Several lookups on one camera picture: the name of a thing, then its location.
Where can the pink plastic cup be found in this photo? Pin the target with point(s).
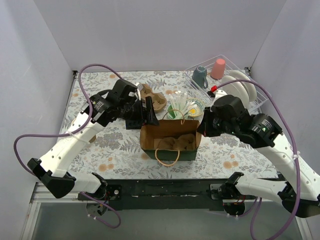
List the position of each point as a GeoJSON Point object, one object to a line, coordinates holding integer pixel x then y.
{"type": "Point", "coordinates": [217, 71]}

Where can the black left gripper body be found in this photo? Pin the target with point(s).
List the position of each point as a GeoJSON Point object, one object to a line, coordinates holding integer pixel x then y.
{"type": "Point", "coordinates": [143, 114]}

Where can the blue yellow patterned bowl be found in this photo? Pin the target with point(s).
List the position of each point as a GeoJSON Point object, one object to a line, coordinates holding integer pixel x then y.
{"type": "Point", "coordinates": [198, 108]}

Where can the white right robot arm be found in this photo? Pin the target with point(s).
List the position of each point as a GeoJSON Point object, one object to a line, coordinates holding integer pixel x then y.
{"type": "Point", "coordinates": [264, 135]}

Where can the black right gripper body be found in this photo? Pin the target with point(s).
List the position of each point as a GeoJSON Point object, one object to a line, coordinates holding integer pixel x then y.
{"type": "Point", "coordinates": [207, 127]}

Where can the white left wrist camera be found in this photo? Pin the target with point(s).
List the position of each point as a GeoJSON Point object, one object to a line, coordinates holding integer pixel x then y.
{"type": "Point", "coordinates": [138, 91]}

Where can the green straw holder cup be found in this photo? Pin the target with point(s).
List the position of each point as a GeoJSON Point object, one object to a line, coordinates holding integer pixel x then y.
{"type": "Point", "coordinates": [176, 112]}

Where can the floral tablecloth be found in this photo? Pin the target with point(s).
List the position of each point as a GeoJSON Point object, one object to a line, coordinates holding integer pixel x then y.
{"type": "Point", "coordinates": [116, 152]}

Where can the green paper bag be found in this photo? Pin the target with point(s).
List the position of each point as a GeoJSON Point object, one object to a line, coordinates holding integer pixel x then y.
{"type": "Point", "coordinates": [151, 135]}

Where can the white wire dish rack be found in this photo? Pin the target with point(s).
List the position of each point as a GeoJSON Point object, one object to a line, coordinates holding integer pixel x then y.
{"type": "Point", "coordinates": [232, 74]}

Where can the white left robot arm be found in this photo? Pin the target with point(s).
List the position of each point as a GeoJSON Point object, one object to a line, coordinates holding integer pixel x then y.
{"type": "Point", "coordinates": [52, 168]}

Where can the brown cardboard cup carrier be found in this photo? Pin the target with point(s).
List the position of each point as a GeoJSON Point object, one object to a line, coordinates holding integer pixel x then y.
{"type": "Point", "coordinates": [186, 142]}
{"type": "Point", "coordinates": [159, 101]}

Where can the stack of brown paper cups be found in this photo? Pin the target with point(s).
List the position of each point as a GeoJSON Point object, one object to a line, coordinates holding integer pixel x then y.
{"type": "Point", "coordinates": [92, 139]}

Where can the teal mug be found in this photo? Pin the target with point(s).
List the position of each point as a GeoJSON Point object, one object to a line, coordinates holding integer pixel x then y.
{"type": "Point", "coordinates": [199, 76]}

